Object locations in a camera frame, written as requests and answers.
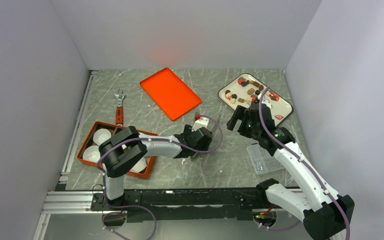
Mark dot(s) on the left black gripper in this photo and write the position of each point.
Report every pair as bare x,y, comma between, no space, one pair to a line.
188,130

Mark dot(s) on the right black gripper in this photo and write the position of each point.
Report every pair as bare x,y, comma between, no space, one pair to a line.
243,112

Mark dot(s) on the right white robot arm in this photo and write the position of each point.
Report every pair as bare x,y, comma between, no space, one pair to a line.
324,213

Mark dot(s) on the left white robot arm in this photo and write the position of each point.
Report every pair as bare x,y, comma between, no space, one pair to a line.
121,152

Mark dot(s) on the white strawberry tray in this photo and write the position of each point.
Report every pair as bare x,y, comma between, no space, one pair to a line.
246,90

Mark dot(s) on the orange box lid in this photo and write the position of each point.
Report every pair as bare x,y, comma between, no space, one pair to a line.
174,97

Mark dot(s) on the clear plastic screw box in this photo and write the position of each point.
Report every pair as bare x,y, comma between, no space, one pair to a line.
262,162

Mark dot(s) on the white paper cup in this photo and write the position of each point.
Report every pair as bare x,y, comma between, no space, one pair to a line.
101,135
91,154
140,166

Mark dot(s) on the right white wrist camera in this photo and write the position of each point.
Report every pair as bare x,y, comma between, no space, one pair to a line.
266,102

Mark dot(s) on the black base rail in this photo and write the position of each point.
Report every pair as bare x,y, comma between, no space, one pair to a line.
185,204

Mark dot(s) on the red handled adjustable wrench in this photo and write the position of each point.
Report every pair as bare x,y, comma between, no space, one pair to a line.
119,112

